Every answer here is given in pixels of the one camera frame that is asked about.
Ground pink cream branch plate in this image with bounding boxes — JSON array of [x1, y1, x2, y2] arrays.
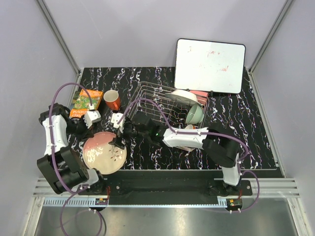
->
[[83, 132, 127, 175]]

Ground orange treehouse book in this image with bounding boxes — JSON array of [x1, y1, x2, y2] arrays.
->
[[69, 89, 103, 118]]

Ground white fluted plate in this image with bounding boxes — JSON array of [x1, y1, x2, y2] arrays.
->
[[165, 89, 199, 106]]

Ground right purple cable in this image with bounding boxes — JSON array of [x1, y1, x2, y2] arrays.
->
[[118, 98, 260, 212]]

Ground white whiteboard black frame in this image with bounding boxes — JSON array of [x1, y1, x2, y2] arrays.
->
[[174, 38, 246, 94]]

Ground orange bowl white inside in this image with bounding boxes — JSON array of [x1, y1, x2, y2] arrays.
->
[[185, 124, 197, 130]]

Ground green celadon bowl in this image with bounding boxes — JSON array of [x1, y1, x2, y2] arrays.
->
[[186, 104, 204, 125]]

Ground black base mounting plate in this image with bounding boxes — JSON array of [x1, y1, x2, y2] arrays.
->
[[82, 170, 252, 197]]

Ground orange mug white inside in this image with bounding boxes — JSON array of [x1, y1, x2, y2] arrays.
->
[[103, 90, 121, 111]]

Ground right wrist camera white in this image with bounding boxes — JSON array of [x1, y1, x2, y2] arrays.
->
[[110, 113, 125, 129]]

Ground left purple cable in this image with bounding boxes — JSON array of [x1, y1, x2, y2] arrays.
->
[[48, 83, 108, 236]]

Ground purple cable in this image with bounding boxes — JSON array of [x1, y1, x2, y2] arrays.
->
[[48, 83, 108, 236], [118, 98, 260, 212]]

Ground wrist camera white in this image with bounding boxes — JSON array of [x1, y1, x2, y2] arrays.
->
[[83, 104, 101, 129], [110, 113, 125, 129]]

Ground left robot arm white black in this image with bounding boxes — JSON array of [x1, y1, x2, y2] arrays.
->
[[37, 103, 106, 195]]

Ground metal wire dish rack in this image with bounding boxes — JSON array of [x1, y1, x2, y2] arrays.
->
[[126, 82, 206, 151]]

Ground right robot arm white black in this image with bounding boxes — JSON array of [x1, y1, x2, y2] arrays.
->
[[109, 113, 242, 196]]

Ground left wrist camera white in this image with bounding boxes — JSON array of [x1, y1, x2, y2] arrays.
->
[[83, 104, 101, 129]]

